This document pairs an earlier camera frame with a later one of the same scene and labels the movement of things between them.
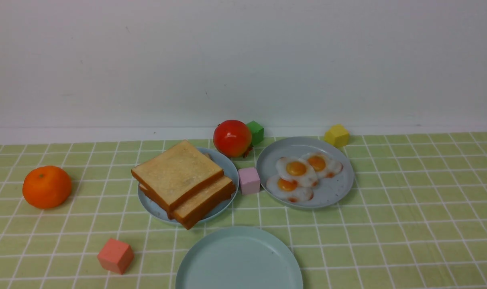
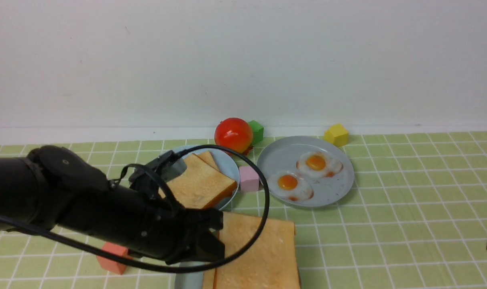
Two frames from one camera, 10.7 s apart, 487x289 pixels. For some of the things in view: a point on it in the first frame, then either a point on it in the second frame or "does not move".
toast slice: [173, 176] -> [272, 263]
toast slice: [208, 155] -> [199, 186]
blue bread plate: [221, 160] does not move
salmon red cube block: [116, 256] does not move
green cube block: [257, 132] does not move
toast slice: [215, 194] -> [271, 262]
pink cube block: [249, 180] does not move
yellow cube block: [337, 136] does not move
